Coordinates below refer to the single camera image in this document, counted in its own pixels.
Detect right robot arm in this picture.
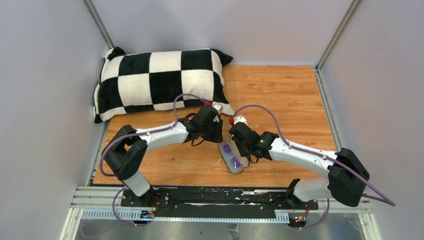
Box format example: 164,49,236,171
229,122,370,209

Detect pink transparent sunglasses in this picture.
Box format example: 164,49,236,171
218,142,244,174

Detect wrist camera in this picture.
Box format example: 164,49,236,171
212,104,223,114
233,115,248,126

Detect purple cable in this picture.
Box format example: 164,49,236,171
229,104,396,231
98,93,213,228

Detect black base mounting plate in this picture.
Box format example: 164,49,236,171
120,185,318,219

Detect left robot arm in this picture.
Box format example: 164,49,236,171
101,104,223,207

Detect black glasses case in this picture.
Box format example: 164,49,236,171
218,140,250,174

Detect aluminium frame rail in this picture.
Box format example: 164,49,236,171
60,185,382,240

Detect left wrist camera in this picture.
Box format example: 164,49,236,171
212,104,223,114

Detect black white checkered pillow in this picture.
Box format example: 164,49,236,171
93,47,235,124

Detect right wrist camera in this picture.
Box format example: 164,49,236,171
233,115,248,126

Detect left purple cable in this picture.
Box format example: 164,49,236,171
98,93,213,228

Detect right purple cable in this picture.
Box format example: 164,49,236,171
229,104,396,231

